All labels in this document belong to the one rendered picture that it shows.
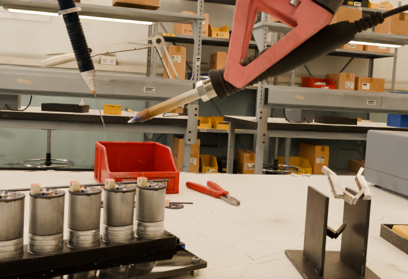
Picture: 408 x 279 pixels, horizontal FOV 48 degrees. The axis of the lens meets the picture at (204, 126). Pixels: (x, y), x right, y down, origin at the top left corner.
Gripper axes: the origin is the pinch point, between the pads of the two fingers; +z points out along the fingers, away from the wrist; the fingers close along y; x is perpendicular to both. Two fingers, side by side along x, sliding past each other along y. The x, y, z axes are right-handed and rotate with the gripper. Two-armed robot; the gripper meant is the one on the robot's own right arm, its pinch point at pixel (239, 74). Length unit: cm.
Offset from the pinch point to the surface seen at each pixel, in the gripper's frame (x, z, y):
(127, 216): -1.4, 13.8, 0.4
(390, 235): 20.0, 5.6, -14.4
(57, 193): -6.0, 14.0, 3.7
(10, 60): -237, 109, -361
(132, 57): -154, 48, -412
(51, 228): -4.8, 16.1, 4.5
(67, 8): -11.8, 2.4, 4.5
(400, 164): 23.4, -1.3, -39.4
